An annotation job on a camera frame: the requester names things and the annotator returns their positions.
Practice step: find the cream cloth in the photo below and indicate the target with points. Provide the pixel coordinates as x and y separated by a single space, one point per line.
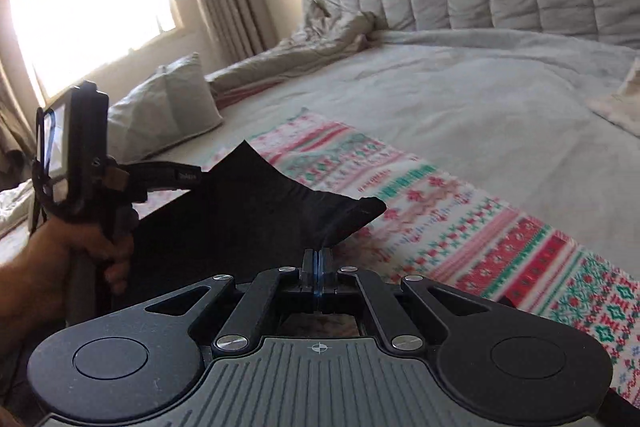
620 104

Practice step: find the white crumpled cloth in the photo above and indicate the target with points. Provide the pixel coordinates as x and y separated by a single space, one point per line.
12 204

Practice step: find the bright window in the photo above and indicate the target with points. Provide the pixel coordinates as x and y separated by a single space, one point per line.
90 2

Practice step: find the grey pillow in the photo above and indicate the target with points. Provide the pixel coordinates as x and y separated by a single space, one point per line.
160 112

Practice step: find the grey bedspread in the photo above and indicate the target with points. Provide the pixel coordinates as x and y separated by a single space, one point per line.
475 107

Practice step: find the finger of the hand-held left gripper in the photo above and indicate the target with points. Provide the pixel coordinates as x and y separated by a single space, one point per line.
172 177

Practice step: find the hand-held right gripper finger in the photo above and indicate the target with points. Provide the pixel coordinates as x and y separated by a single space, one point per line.
325 268
312 268

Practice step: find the black pants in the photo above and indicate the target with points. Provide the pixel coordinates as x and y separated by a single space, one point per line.
240 217

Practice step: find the person's left hand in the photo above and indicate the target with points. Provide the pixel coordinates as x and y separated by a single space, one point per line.
75 257

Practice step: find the red green printed blanket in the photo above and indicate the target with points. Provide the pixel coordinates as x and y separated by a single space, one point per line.
475 232

